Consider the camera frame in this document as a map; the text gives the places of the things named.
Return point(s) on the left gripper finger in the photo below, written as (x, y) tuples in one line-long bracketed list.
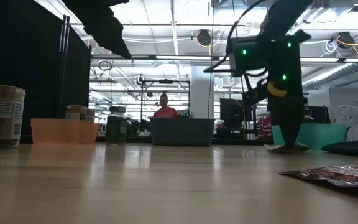
[(107, 34)]

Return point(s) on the blue-grey plastic bin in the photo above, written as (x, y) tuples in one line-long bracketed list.
[(182, 132)]

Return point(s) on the orange brown spice packet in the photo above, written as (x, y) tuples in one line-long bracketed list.
[(343, 175), (275, 150)]

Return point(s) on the person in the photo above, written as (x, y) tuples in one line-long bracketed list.
[(166, 112)]

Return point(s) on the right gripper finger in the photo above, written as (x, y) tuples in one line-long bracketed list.
[(287, 121)]

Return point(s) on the white patterned cloth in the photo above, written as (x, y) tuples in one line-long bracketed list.
[(346, 121)]

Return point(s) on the black monitor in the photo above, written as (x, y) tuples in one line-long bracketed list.
[(233, 110)]

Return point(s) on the red storage cabinet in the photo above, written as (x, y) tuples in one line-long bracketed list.
[(263, 130)]

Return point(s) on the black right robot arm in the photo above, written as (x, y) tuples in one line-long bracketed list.
[(287, 15)]

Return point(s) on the teal plastic bin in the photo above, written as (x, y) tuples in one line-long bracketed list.
[(322, 135)]

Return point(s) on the orange plastic bin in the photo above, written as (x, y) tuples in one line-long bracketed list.
[(61, 132)]

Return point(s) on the black curtain partition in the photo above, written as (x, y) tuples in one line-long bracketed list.
[(26, 46)]

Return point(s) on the white structural column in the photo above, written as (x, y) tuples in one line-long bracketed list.
[(201, 90)]

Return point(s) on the silver ventilation duct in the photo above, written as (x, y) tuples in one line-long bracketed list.
[(331, 74)]

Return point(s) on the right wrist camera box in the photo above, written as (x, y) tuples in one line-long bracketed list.
[(247, 60)]

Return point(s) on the long ceiling light bar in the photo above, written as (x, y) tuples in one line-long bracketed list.
[(182, 58)]

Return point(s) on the black metal frame station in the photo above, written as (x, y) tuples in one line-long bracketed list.
[(166, 81)]

